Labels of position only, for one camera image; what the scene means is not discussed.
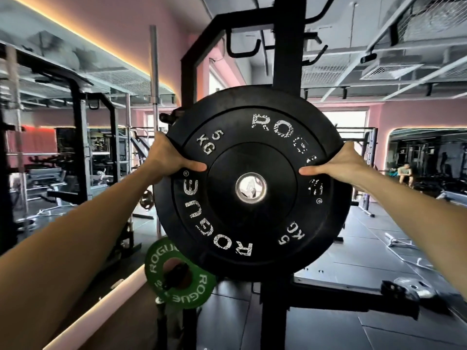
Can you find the person's right hand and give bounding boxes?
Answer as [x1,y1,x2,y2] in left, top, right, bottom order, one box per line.
[299,141,374,193]

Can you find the person's left hand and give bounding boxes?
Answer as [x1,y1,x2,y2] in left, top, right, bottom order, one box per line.
[144,131,208,186]

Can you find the black bumper weight plate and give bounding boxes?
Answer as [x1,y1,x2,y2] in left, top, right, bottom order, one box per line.
[153,86,352,283]

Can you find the person's right forearm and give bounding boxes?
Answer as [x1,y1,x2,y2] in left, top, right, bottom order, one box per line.
[359,175,467,301]

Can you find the person's left forearm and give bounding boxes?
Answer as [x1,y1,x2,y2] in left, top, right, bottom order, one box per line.
[0,170,157,350]

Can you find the small black weight plate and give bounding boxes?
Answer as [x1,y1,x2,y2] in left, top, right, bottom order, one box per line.
[139,190,154,212]

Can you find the silver barbell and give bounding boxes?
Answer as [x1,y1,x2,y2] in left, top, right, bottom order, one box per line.
[149,26,163,237]

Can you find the green weight plate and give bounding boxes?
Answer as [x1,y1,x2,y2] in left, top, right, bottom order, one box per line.
[144,236,217,310]

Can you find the black power rack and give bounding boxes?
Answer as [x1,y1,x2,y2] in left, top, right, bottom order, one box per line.
[153,0,420,350]

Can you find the silver weight plate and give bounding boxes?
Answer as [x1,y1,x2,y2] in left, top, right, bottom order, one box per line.
[381,276,438,301]

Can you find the wall mirror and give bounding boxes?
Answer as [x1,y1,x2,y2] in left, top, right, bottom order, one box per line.
[386,128,467,193]

